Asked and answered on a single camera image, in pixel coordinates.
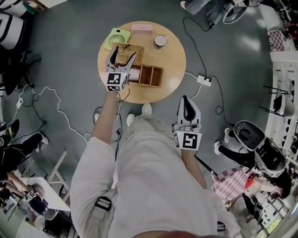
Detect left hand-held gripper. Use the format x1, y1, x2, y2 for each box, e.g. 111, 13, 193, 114
105, 46, 137, 93

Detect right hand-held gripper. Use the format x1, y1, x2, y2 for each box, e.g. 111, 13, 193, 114
172, 95, 203, 152

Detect woven wicker compartment basket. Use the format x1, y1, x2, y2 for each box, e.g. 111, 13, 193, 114
113, 43, 164, 88

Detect person's left forearm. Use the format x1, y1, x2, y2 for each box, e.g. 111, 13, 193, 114
90, 91, 121, 146

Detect person's right forearm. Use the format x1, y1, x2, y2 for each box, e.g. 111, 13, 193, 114
180, 149, 208, 191

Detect white block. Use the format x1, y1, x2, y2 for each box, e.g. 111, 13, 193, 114
128, 68, 141, 82

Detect pink rectangular box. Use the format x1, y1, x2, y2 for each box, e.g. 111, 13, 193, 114
130, 23, 155, 34

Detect green portable fan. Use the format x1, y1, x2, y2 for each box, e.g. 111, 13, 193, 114
103, 27, 131, 51

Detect white power strip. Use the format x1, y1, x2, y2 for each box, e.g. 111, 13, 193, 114
196, 74, 212, 87

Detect person's beige trousers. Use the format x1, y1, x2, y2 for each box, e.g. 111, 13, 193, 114
129, 115, 174, 145

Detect person's white right shoe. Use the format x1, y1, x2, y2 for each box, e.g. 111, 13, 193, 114
142, 103, 153, 116

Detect small round cup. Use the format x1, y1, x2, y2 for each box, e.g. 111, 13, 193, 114
153, 34, 169, 50

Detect round wooden side table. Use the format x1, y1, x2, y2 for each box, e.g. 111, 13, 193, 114
97, 21, 187, 105

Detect person's white shirt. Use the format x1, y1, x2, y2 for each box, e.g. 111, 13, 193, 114
69, 130, 242, 238

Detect pink checked cloth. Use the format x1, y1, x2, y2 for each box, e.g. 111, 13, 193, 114
210, 168, 253, 208

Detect white cabinet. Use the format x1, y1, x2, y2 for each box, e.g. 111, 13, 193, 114
29, 0, 68, 9

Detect white storage rack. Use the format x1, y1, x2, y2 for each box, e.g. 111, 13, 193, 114
264, 4, 298, 165

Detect black office chair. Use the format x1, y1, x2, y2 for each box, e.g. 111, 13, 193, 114
0, 49, 42, 96

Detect white oval seat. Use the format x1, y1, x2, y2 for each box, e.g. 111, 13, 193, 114
223, 4, 248, 24

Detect white and black robot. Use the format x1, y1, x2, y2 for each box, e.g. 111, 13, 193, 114
0, 0, 27, 50

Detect white folding table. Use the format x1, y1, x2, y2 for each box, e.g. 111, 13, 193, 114
14, 150, 72, 238

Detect long white cable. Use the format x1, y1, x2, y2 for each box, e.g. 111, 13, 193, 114
190, 82, 203, 100

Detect black cable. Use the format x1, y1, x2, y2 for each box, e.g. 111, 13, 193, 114
210, 75, 235, 127
182, 17, 214, 79

